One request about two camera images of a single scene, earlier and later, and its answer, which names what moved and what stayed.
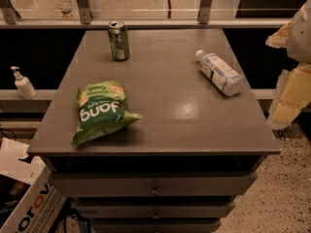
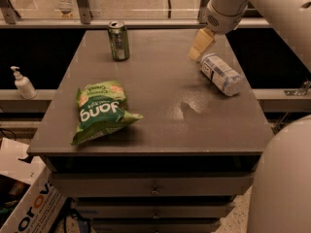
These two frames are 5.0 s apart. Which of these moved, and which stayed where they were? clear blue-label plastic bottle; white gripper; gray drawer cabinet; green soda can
Moved: white gripper
Stayed: clear blue-label plastic bottle; green soda can; gray drawer cabinet
